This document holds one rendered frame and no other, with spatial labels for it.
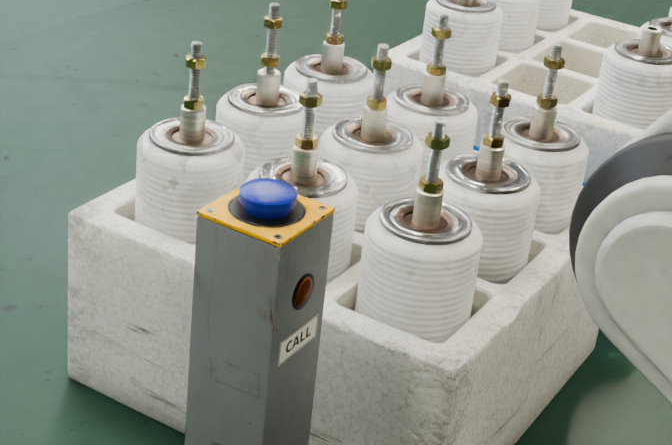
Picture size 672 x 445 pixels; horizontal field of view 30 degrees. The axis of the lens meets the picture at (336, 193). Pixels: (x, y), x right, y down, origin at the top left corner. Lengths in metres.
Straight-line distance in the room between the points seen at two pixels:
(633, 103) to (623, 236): 0.79
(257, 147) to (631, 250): 0.57
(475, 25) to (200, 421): 0.75
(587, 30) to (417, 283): 0.89
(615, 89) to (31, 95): 0.84
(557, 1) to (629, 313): 1.09
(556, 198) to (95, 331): 0.45
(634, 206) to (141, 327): 0.57
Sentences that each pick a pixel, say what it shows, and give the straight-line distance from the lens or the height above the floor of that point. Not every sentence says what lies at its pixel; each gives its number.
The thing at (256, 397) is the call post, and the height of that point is 0.19.
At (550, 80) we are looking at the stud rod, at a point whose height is 0.31.
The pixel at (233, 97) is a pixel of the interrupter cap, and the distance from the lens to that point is 1.21.
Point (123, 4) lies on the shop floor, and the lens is 2.24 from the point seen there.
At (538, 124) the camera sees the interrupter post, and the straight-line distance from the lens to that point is 1.20.
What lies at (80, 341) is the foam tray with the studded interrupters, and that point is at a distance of 1.20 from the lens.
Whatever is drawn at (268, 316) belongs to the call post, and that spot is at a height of 0.26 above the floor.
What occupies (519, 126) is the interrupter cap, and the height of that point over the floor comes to 0.25.
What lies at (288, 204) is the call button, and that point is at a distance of 0.85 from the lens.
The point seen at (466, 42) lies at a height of 0.22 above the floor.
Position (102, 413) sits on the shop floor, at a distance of 1.19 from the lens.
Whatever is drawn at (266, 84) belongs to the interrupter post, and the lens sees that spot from 1.19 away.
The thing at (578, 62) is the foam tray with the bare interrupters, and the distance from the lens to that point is 1.72.
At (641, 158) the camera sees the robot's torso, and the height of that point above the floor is 0.44.
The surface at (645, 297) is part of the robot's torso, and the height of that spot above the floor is 0.38.
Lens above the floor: 0.71
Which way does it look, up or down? 26 degrees down
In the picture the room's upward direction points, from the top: 6 degrees clockwise
